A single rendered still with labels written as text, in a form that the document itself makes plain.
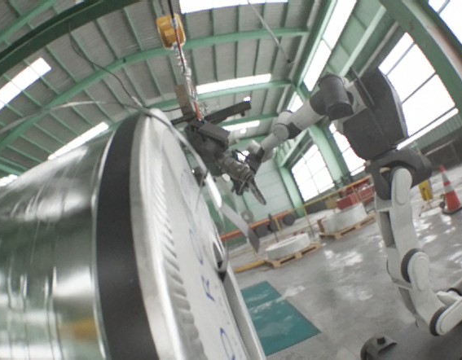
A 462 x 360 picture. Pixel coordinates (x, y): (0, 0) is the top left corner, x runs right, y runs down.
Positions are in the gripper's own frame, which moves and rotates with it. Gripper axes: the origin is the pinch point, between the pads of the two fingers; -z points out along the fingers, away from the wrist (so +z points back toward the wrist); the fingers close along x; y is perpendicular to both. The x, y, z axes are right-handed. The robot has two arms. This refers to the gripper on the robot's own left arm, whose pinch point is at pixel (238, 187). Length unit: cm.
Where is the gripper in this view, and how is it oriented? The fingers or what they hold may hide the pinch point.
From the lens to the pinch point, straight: 115.7
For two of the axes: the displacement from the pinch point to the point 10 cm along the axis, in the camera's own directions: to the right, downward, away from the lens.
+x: 8.7, 2.7, -4.1
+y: 2.0, 5.7, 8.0
